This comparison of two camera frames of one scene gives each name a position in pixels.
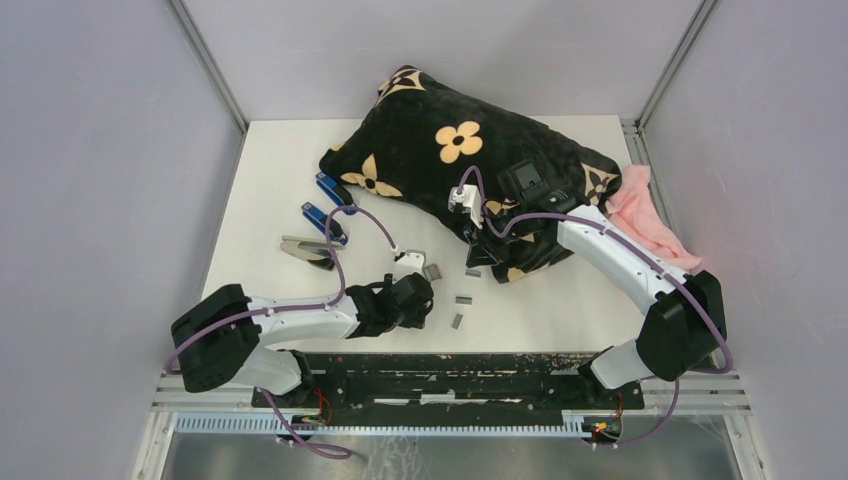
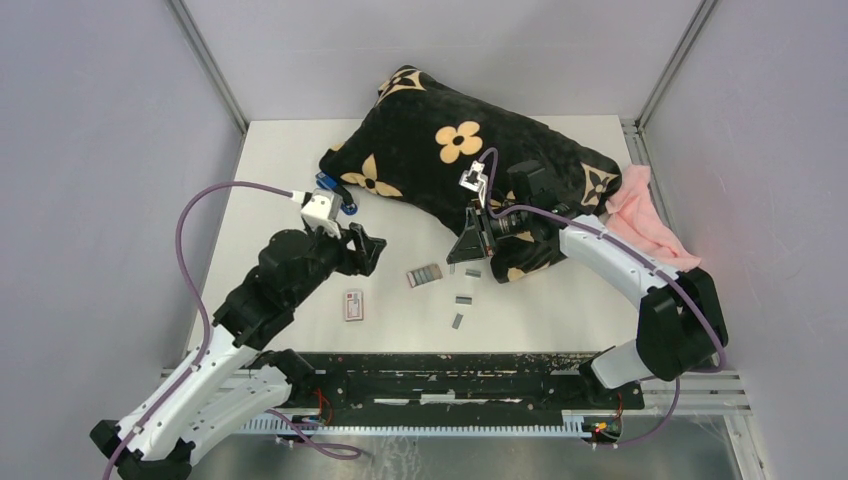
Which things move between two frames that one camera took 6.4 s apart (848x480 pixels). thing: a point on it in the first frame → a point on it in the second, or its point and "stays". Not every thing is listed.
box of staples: [432, 272] stays
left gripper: [416, 319] → [356, 262]
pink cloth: [636, 208] stays
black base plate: [454, 380] stays
